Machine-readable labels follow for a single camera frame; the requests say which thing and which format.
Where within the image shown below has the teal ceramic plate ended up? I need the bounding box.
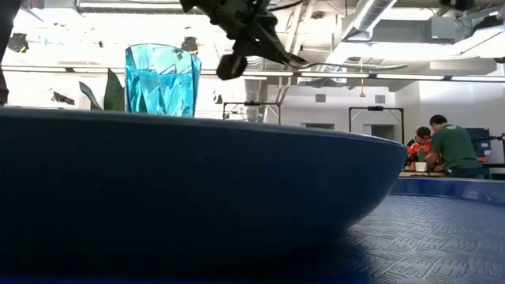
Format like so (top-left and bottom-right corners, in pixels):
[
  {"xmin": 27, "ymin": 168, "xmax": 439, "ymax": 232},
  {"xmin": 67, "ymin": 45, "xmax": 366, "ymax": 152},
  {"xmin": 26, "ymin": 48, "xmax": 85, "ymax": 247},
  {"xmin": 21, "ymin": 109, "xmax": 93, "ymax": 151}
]
[{"xmin": 0, "ymin": 106, "xmax": 407, "ymax": 277}]

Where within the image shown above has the background work table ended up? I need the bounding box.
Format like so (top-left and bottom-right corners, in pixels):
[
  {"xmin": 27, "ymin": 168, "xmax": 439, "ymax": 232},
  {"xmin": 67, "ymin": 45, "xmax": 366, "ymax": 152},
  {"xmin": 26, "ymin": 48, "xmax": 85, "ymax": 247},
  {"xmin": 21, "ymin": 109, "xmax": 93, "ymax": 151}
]
[{"xmin": 398, "ymin": 169, "xmax": 447, "ymax": 178}]

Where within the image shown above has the clear blue faceted cup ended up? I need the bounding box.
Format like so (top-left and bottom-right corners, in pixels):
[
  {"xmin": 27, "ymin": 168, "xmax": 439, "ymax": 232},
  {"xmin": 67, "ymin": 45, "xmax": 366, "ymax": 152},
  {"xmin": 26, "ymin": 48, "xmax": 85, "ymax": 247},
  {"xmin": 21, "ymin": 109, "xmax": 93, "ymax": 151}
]
[{"xmin": 124, "ymin": 43, "xmax": 202, "ymax": 118}]

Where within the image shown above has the blue plastic tray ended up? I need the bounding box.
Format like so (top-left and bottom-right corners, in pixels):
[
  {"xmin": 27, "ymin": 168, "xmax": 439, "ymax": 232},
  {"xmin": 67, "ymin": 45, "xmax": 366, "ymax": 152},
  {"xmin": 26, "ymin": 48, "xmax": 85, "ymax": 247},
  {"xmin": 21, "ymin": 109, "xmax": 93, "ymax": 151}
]
[{"xmin": 0, "ymin": 176, "xmax": 505, "ymax": 284}]

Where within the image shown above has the person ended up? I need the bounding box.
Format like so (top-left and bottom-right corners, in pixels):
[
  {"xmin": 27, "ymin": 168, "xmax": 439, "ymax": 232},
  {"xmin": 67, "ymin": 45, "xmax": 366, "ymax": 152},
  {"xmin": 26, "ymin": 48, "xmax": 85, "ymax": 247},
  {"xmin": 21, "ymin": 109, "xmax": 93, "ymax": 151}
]
[
  {"xmin": 425, "ymin": 114, "xmax": 480, "ymax": 178},
  {"xmin": 406, "ymin": 125, "xmax": 433, "ymax": 171}
]

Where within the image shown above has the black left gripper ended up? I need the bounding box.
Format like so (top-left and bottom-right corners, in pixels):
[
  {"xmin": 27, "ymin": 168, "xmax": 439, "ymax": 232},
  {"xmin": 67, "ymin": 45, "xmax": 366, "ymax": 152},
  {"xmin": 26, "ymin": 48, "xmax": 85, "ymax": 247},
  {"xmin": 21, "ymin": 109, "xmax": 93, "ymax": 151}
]
[{"xmin": 179, "ymin": 0, "xmax": 310, "ymax": 67}]

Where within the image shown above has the green succulent in white pot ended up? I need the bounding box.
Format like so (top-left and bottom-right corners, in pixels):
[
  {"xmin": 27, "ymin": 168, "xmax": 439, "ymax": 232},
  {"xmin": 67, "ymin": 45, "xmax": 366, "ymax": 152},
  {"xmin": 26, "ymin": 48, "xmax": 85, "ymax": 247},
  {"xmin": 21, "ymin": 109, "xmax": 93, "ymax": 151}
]
[{"xmin": 78, "ymin": 69, "xmax": 126, "ymax": 112}]

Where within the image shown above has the ceiling light strip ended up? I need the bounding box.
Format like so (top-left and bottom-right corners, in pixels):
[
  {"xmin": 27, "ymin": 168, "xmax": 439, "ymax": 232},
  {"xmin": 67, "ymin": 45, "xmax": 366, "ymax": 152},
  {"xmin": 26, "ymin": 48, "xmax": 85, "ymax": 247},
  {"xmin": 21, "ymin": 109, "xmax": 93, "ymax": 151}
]
[
  {"xmin": 301, "ymin": 72, "xmax": 370, "ymax": 79},
  {"xmin": 451, "ymin": 76, "xmax": 505, "ymax": 83},
  {"xmin": 376, "ymin": 73, "xmax": 445, "ymax": 81}
]

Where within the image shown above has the silver ceiling duct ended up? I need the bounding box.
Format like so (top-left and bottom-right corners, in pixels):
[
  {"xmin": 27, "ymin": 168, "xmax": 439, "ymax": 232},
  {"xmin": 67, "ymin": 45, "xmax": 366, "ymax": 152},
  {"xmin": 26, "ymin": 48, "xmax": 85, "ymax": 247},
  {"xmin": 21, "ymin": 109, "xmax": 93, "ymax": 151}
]
[{"xmin": 341, "ymin": 0, "xmax": 399, "ymax": 43}]

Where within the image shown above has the blue background cabinet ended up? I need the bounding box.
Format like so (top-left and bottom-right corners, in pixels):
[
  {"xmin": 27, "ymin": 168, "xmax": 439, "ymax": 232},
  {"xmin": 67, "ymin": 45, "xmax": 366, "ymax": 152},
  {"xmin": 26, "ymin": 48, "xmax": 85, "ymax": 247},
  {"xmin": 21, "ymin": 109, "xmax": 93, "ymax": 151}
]
[{"xmin": 465, "ymin": 126, "xmax": 492, "ymax": 179}]

